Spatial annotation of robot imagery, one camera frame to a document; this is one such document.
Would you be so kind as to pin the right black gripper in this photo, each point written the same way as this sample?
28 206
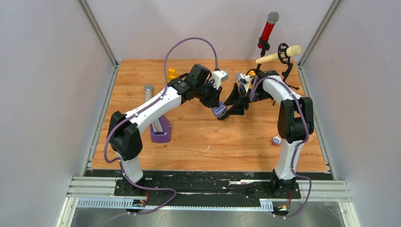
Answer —
238 109

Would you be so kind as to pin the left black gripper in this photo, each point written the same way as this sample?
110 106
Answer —
214 100

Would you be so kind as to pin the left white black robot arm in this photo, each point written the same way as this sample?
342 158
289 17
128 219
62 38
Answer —
125 129

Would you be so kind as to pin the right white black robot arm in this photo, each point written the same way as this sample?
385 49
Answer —
295 123

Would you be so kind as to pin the yellow green toy block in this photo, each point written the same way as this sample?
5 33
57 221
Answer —
171 74

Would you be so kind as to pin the purple stapler box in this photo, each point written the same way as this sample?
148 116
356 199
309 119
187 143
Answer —
160 130

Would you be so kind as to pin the clear glitter tube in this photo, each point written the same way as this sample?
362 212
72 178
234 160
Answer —
148 92

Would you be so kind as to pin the black tripod mic stand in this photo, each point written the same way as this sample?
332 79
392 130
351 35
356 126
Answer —
286 61

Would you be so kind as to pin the cream microphone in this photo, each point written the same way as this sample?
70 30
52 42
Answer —
291 51

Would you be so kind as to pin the red microphone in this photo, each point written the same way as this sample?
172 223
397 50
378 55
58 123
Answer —
272 19

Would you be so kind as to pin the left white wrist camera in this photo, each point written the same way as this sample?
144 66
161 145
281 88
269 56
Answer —
217 78

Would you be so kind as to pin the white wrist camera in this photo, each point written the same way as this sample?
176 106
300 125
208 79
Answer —
217 78
243 80

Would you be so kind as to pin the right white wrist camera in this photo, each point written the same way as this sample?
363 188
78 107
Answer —
243 80

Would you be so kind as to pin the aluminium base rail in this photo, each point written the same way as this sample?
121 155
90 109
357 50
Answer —
102 198

